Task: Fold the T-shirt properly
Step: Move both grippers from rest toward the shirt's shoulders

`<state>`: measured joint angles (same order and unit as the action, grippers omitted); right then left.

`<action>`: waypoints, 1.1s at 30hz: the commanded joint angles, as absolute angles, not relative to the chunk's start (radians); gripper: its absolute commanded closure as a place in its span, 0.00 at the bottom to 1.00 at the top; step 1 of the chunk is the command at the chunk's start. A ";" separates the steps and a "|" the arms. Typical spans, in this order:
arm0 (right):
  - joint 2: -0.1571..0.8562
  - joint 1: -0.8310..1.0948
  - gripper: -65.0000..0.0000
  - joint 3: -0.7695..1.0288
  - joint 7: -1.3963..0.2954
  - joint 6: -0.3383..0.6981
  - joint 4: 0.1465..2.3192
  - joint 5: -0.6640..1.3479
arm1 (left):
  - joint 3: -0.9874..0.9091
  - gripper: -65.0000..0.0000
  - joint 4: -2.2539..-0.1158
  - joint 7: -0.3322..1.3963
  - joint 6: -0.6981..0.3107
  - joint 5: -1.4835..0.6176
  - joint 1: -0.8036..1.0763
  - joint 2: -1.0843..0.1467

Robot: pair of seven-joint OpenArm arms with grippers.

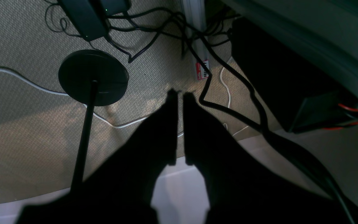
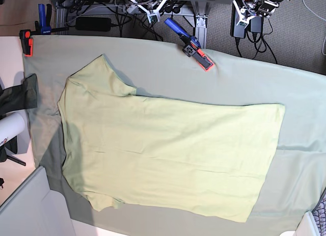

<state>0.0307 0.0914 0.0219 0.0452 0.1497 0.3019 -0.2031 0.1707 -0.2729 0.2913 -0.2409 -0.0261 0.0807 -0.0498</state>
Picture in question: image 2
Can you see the light green T-shirt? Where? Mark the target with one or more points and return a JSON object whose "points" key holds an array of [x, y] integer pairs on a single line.
{"points": [[123, 148]]}

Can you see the robot arm with black motors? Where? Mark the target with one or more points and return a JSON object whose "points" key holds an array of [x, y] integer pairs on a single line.
{"points": [[261, 8]]}

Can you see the blue orange bar clamp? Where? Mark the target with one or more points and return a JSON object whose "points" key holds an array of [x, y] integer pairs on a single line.
{"points": [[192, 47]]}

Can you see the black power brick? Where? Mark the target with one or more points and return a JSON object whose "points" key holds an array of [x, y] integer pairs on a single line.
{"points": [[98, 24]]}

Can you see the black power adapter pair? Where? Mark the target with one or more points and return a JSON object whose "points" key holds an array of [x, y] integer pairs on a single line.
{"points": [[243, 22]]}

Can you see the dark green cloth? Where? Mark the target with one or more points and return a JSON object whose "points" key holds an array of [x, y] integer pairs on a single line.
{"points": [[20, 97]]}

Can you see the black orange bar clamp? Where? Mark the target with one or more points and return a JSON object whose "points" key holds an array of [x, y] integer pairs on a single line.
{"points": [[42, 27]]}

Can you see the grey-green table cloth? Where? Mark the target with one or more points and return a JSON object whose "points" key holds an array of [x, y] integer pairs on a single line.
{"points": [[295, 180]]}

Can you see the white grey bin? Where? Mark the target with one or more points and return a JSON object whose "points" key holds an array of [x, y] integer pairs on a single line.
{"points": [[35, 209]]}

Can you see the patterned grey mat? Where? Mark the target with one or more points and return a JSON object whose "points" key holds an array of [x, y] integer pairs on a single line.
{"points": [[319, 215]]}

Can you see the robot arm with orange wires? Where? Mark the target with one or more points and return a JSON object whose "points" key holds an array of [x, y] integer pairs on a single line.
{"points": [[151, 8]]}

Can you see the aluminium frame leg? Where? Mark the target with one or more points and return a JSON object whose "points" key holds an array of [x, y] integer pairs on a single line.
{"points": [[201, 10]]}

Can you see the white cylinder post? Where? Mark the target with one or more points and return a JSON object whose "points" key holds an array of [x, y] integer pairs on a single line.
{"points": [[11, 126]]}

